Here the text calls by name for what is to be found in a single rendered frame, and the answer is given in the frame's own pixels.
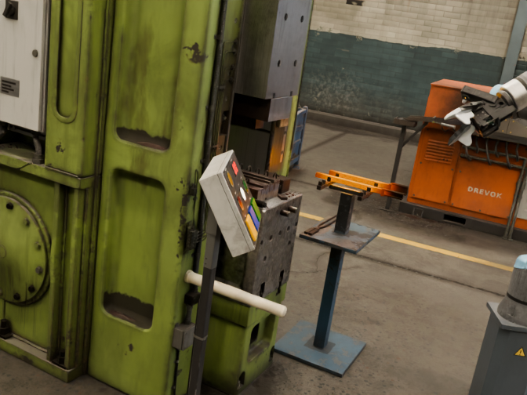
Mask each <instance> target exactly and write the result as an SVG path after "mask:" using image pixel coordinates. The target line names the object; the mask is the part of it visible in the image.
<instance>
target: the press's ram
mask: <svg viewBox="0 0 527 395"><path fill-rule="evenodd" d="M311 4H312V0H246V4H245V15H244V21H243V28H242V40H241V46H240V53H239V59H238V71H237V77H236V83H235V90H234V92H235V93H238V94H242V95H246V96H253V97H256V98H261V99H264V100H267V99H272V98H280V97H287V96H297V94H298V89H299V84H300V75H301V69H302V64H303V55H304V49H305V44H306V39H307V29H308V24H309V19H310V13H311Z"/></svg>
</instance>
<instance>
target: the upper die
mask: <svg viewBox="0 0 527 395"><path fill-rule="evenodd" d="M292 99H293V97H292V96H287V97H280V98H272V99H267V100H264V99H261V98H256V97H253V96H246V95H242V94H238V93H234V102H233V108H232V114H236V115H240V116H243V117H247V118H253V119H256V120H261V121H266V122H269V121H277V120H282V119H286V118H289V116H290V110H291V105H292Z"/></svg>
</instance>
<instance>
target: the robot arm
mask: <svg viewBox="0 0 527 395"><path fill-rule="evenodd" d="M460 92H461V97H462V99H464V100H467V101H470V103H466V104H464V105H463V106H461V107H459V108H457V109H455V110H454V111H452V112H450V113H449V114H447V115H446V116H445V117H444V120H449V119H451V118H457V119H459V120H460V121H462V122H463V124H462V125H461V127H460V129H459V130H458V131H456V132H455V133H454V135H452V136H451V137H450V138H449V141H448V145H451V144H453V143H455V142H456V141H457V140H459V141H460V142H461V143H463V144H464V145H466V146H470V145H471V144H472V139H471V134H472V133H473V132H474V131H475V130H476V132H477V133H478V134H481V136H482V137H483V138H485V137H487V136H489V135H491V134H493V133H494V132H496V131H497V130H499V127H500V123H501V122H502V121H504V120H506V119H508V118H509V119H513V120H514V121H516V122H518V123H520V124H521V125H524V126H525V127H527V71H526V72H525V73H523V74H521V75H519V76H518V77H516V78H515V79H513V80H511V81H509V82H508V83H506V84H505V85H495V86H494V87H493V88H492V89H491V91H490V93H487V92H484V91H481V90H479V89H475V88H472V87H470V86H467V85H465V86H464V87H463V88H462V90H461V91H460ZM496 124H497V125H496ZM492 130H494V131H493V132H492ZM489 132H490V134H488V133H489ZM486 134H488V135H486ZM497 313H498V314H499V315H500V316H501V317H502V318H504V319H506V320H507V321H510V322H512V323H514V324H518V325H521V326H525V327H527V255H520V256H519V257H518V258H517V259H516V262H515V264H514V269H513V271H512V275H511V279H510V283H509V286H508V289H507V294H506V295H505V297H504V298H503V299H502V301H501V302H500V303H499V305H498V307H497Z"/></svg>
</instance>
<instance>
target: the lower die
mask: <svg viewBox="0 0 527 395"><path fill-rule="evenodd" d="M242 171H243V172H247V173H251V174H253V175H257V176H262V177H265V178H268V179H272V180H274V183H272V184H271V181H267V180H265V179H260V178H256V177H253V176H248V175H246V174H243V175H244V177H245V179H246V178H249V184H248V180H246V182H247V184H248V186H249V189H250V191H251V194H252V196H253V197H254V198H255V199H257V200H260V201H267V200H269V199H272V198H274V197H277V196H278V188H279V182H280V179H275V178H272V177H269V176H264V175H261V174H258V173H255V172H250V171H246V170H244V169H242ZM265 198H267V199H266V200H265Z"/></svg>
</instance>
